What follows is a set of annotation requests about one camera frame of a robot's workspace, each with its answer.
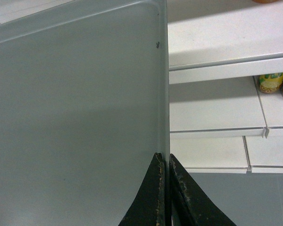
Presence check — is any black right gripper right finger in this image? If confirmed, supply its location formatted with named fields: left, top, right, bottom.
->
left=170, top=154, right=235, bottom=226

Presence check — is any grey rectangular serving tray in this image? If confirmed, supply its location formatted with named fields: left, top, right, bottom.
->
left=0, top=0, right=170, bottom=226

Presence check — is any white metal store shelf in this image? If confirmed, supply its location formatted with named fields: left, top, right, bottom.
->
left=0, top=0, right=283, bottom=174

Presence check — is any yellow lemon tea bottle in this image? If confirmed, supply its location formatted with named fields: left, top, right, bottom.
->
left=255, top=72, right=283, bottom=94

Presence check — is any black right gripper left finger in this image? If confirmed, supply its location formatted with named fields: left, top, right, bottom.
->
left=119, top=153, right=166, bottom=226

